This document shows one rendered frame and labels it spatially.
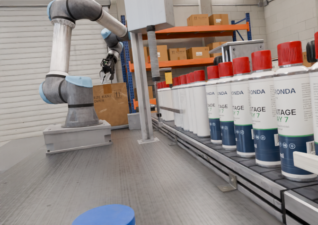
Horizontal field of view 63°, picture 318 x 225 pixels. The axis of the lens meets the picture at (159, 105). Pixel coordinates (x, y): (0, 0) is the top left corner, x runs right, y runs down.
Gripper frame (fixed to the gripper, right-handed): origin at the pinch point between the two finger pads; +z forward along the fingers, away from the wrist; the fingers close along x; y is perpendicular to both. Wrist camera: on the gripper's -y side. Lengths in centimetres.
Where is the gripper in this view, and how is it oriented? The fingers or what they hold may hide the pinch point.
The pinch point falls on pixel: (102, 83)
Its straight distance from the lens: 161.7
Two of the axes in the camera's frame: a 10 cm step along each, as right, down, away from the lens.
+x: 9.8, 1.7, -0.7
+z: -1.8, 7.7, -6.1
